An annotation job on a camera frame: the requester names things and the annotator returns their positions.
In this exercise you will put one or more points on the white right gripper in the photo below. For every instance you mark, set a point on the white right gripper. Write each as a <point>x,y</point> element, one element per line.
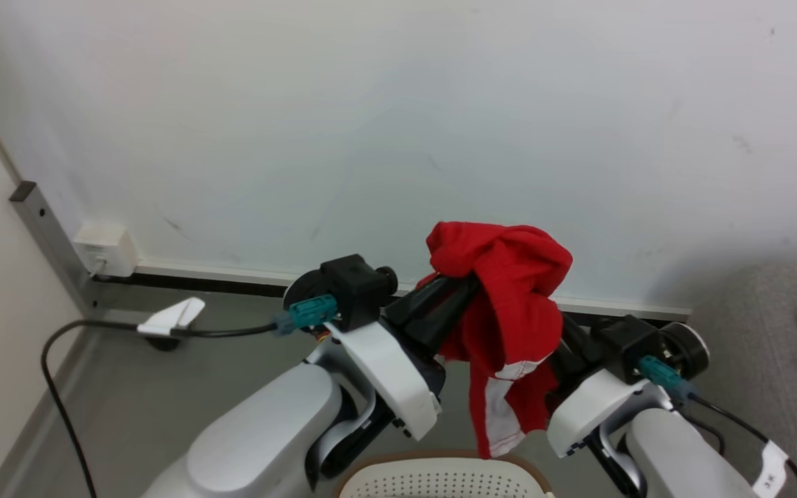
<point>589,411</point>

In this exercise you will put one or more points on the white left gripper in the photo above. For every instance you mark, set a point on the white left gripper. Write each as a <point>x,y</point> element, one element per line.
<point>391,377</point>

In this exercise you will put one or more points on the red garment with white trim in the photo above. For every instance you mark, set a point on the red garment with white trim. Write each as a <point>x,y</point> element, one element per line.
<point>509,311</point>

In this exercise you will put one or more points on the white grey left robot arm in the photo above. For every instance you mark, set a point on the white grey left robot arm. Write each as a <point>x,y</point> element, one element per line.
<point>260,443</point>

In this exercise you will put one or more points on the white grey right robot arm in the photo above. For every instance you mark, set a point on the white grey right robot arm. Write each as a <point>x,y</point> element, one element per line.
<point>682,456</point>

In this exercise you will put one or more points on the white perforated laundry basket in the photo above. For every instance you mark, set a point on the white perforated laundry basket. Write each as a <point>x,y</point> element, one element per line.
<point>440,481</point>

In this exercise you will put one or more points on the black and white baseboard strip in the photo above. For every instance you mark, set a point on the black and white baseboard strip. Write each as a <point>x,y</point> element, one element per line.
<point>232,277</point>

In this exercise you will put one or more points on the grey metal corner strip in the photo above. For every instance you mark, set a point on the grey metal corner strip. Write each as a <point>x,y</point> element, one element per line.
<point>52,235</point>

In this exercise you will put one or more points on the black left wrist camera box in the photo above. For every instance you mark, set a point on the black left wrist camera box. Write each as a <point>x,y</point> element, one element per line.
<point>353,290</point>

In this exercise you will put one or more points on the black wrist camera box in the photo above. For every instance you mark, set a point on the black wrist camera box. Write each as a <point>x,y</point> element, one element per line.
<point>353,290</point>
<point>654,346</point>

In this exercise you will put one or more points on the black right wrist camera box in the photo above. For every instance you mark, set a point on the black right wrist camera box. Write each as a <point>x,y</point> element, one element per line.
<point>654,346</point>

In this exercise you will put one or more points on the white wall outlet box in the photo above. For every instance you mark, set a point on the white wall outlet box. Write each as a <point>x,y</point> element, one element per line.
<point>106,249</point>

